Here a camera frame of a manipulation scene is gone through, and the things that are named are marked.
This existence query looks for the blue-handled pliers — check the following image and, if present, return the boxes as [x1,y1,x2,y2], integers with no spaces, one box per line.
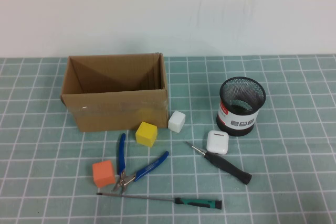
[112,133,170,195]

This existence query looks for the black-handled screwdriver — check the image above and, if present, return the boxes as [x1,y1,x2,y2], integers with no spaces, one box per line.
[185,141,253,186]

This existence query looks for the white cube block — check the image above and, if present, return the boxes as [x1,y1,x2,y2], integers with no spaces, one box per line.
[167,110,186,133]

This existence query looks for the yellow cube block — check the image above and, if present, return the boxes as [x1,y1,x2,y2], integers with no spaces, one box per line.
[135,121,159,148]

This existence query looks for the brown cardboard box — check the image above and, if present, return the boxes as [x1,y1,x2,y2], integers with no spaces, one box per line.
[59,52,170,132]

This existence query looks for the white earbuds case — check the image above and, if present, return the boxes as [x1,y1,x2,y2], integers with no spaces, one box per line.
[206,130,229,155]

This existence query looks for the black mesh pen holder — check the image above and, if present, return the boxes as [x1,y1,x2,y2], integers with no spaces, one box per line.
[216,76,267,137]

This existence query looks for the orange cube block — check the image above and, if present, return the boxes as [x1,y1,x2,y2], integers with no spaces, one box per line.
[92,159,117,189]

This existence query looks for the green and black long screwdriver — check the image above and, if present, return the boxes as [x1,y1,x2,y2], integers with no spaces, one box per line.
[96,192,223,210]

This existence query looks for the green checked tablecloth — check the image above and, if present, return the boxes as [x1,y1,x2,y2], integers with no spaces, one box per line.
[0,55,336,224]

